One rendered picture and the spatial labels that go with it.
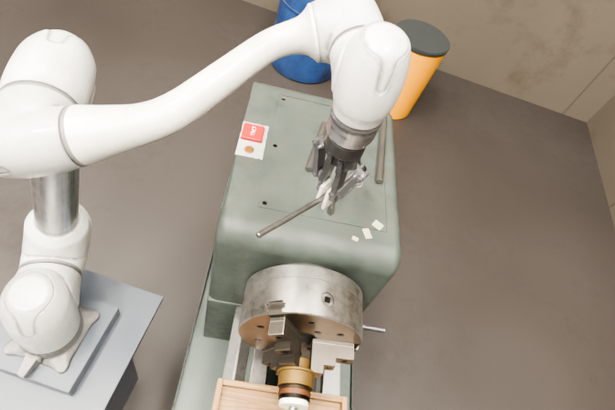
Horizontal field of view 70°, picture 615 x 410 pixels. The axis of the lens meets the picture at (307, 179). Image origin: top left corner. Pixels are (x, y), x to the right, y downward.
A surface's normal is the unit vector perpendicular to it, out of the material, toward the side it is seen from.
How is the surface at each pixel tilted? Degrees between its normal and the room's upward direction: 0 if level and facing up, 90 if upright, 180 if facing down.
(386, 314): 0
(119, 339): 0
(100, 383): 0
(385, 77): 84
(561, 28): 90
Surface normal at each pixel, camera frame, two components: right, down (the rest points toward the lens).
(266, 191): 0.22, -0.62
